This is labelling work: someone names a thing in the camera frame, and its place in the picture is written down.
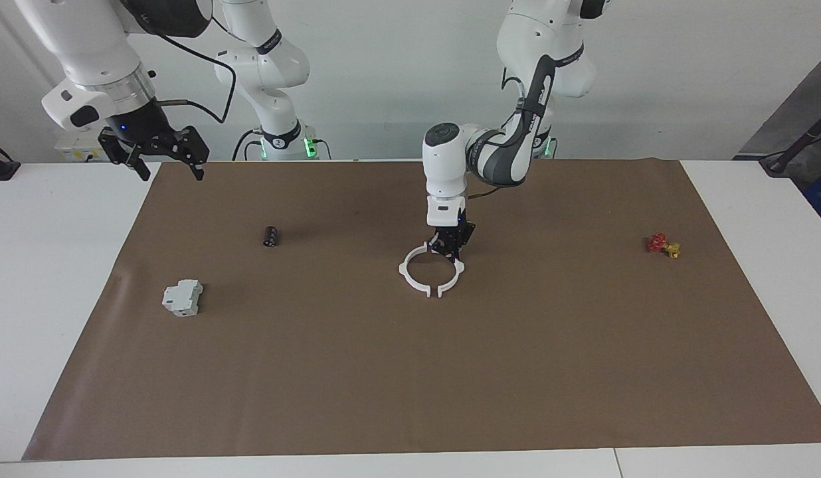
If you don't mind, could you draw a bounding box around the brown paper mat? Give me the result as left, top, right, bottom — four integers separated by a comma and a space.
22, 158, 821, 461

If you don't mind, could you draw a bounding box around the red and yellow valve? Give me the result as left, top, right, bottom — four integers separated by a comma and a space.
646, 232, 682, 260

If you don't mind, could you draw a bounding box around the black stand leg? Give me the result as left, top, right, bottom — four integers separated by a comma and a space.
759, 106, 821, 177

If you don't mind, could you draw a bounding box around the grey circuit breaker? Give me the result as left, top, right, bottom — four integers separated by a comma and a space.
161, 279, 204, 317

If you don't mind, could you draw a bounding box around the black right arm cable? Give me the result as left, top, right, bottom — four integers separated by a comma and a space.
155, 33, 236, 124

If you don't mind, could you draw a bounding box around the white power socket box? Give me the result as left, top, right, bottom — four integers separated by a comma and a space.
55, 133, 109, 162

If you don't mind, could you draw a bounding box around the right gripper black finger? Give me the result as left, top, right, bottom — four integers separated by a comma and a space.
175, 126, 209, 181
98, 129, 151, 181

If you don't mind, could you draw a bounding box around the black right base cable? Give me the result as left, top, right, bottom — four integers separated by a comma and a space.
232, 129, 262, 161

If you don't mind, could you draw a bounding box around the white half-ring pipe clamp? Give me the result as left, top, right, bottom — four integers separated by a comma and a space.
437, 254, 466, 298
399, 244, 433, 298

